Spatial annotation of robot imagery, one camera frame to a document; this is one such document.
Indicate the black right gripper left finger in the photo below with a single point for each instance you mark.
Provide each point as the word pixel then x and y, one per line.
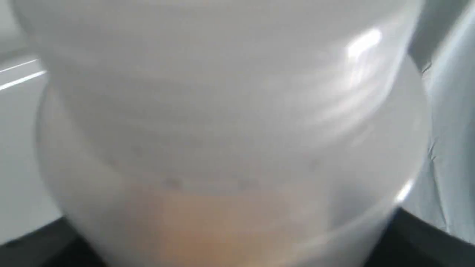
pixel 56 244

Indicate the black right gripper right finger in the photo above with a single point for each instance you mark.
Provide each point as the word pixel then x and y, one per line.
pixel 410 242

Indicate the clear plastic squeeze bottle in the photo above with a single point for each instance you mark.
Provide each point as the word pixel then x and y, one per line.
pixel 228 133

